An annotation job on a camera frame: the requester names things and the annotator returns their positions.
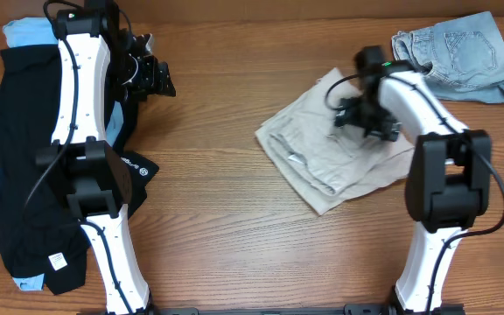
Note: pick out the black garment with white logo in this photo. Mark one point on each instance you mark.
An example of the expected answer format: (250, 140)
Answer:
(37, 236)

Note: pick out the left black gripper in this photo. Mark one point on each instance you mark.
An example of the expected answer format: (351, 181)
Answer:
(157, 76)

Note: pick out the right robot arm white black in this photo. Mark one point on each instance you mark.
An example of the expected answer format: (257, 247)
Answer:
(448, 183)

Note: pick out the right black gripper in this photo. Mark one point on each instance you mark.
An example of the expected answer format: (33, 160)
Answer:
(352, 117)

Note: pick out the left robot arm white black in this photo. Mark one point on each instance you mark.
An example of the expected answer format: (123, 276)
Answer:
(101, 63)

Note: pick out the light blue garment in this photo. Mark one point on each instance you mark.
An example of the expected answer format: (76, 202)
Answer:
(31, 31)

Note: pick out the beige cotton shorts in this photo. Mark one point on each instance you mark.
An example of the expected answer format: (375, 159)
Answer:
(327, 165)

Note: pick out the folded light blue denim shorts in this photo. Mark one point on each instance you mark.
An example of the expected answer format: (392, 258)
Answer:
(460, 59)

